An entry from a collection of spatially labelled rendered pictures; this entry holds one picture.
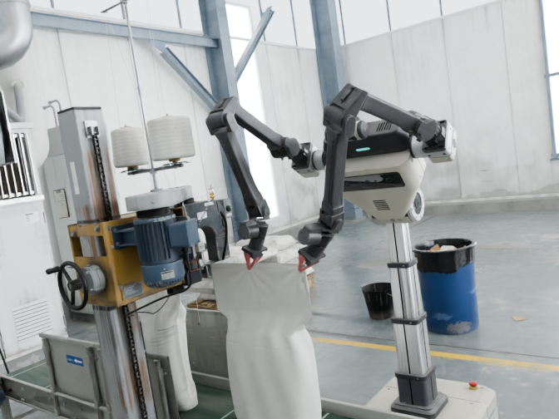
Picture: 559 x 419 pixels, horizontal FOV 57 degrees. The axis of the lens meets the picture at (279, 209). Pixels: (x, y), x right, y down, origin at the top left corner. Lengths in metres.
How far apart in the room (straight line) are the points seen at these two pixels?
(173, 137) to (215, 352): 1.34
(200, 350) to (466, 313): 2.07
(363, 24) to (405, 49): 1.05
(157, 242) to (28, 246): 3.06
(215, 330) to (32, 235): 2.47
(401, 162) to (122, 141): 1.09
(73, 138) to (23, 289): 2.95
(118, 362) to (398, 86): 8.97
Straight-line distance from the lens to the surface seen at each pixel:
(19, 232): 4.79
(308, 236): 1.72
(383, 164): 2.04
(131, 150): 2.12
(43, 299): 4.90
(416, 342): 2.39
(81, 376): 2.87
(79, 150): 1.98
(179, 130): 1.92
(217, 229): 2.28
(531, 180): 9.73
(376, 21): 10.75
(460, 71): 9.99
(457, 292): 4.01
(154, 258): 1.84
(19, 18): 4.52
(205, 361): 2.92
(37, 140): 5.27
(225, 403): 2.57
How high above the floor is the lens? 1.47
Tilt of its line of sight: 5 degrees down
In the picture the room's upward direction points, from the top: 8 degrees counter-clockwise
